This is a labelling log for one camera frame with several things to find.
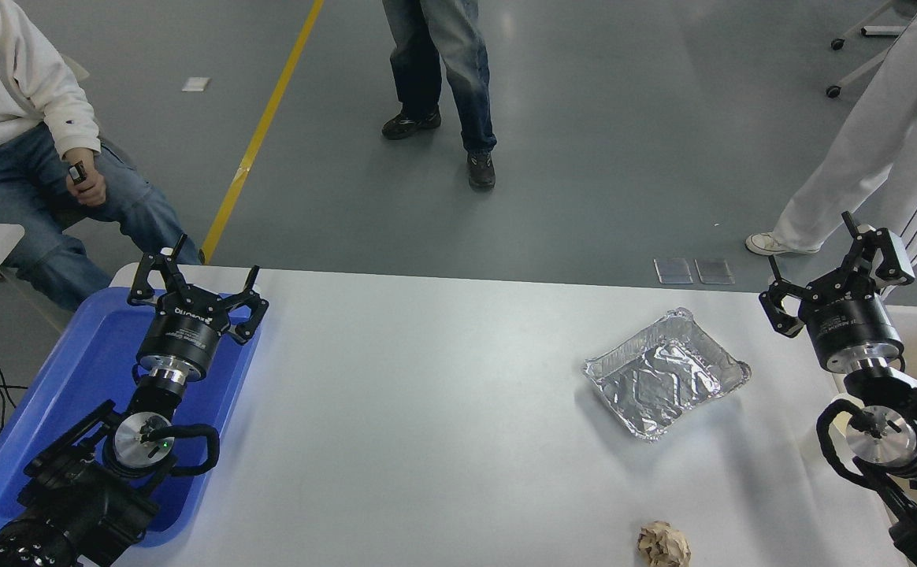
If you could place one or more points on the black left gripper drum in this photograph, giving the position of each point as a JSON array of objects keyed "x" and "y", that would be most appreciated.
[{"x": 183, "y": 335}]

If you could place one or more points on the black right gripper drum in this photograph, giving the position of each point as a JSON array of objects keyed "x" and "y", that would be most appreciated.
[{"x": 852, "y": 327}]

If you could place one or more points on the small black handheld device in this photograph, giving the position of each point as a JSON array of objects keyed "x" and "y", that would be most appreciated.
[{"x": 78, "y": 172}]

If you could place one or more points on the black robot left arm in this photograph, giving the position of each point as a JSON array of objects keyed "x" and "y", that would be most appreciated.
[{"x": 72, "y": 504}]

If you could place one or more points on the person's left hand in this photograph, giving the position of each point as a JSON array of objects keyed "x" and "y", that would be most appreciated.
[{"x": 90, "y": 185}]

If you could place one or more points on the clear floor plate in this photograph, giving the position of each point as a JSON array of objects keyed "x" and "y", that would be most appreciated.
[
  {"x": 673, "y": 271},
  {"x": 714, "y": 272}
]

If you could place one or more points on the blue plastic tray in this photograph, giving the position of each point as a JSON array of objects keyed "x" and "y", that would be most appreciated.
[{"x": 72, "y": 370}]

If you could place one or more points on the silver foil tray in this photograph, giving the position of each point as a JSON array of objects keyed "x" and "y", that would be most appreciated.
[{"x": 663, "y": 378}]

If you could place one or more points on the person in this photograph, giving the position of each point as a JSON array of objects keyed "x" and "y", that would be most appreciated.
[
  {"x": 1, "y": 102},
  {"x": 876, "y": 118},
  {"x": 443, "y": 55}
]

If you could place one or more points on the white floor label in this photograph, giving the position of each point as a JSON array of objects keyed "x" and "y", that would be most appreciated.
[{"x": 196, "y": 84}]

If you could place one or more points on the white-framed rolling chair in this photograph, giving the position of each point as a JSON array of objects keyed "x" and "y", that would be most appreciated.
[{"x": 880, "y": 31}]

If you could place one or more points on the crumpled tan paper ball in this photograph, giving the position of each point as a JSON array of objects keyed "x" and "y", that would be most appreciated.
[{"x": 663, "y": 545}]

